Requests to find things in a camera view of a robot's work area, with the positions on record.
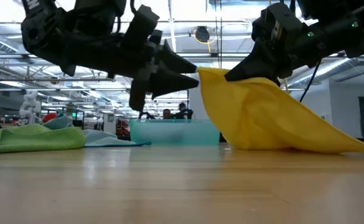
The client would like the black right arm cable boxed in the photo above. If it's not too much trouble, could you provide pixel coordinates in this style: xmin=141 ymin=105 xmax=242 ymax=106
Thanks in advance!
xmin=299 ymin=58 xmax=322 ymax=103

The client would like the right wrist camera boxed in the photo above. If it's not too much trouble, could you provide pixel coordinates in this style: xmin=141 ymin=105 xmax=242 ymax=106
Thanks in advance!
xmin=252 ymin=2 xmax=304 ymax=43

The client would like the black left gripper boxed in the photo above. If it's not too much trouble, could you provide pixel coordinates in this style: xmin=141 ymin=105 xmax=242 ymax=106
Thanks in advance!
xmin=58 ymin=4 xmax=199 ymax=112

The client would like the red background object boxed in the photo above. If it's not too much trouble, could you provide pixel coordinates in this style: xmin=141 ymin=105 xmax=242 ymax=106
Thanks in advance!
xmin=116 ymin=119 xmax=130 ymax=136

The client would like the teal plastic bin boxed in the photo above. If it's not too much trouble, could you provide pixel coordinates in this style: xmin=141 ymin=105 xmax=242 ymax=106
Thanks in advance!
xmin=128 ymin=119 xmax=222 ymax=146

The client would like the black ceiling cable reel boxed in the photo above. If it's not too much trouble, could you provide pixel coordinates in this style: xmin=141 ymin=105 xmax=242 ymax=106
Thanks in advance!
xmin=194 ymin=26 xmax=211 ymax=44

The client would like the yellow microfiber towel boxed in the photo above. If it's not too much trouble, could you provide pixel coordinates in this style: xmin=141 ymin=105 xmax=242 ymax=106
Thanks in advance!
xmin=196 ymin=67 xmax=364 ymax=156

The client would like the white building column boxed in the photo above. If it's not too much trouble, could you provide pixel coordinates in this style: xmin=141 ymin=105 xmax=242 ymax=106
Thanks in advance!
xmin=187 ymin=90 xmax=209 ymax=121

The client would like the bright green microfiber towel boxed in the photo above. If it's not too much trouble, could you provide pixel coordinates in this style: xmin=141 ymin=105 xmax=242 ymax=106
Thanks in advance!
xmin=0 ymin=123 xmax=86 ymax=156

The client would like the black hanging cable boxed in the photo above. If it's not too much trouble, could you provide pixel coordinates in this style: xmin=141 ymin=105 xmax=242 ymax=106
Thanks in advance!
xmin=214 ymin=0 xmax=223 ymax=68

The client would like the light blue microfiber towel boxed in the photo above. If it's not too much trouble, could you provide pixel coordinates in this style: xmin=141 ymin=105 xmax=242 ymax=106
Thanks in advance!
xmin=43 ymin=113 xmax=153 ymax=147

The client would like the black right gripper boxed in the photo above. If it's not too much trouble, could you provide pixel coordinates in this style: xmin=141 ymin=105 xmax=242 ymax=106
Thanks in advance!
xmin=225 ymin=18 xmax=364 ymax=86

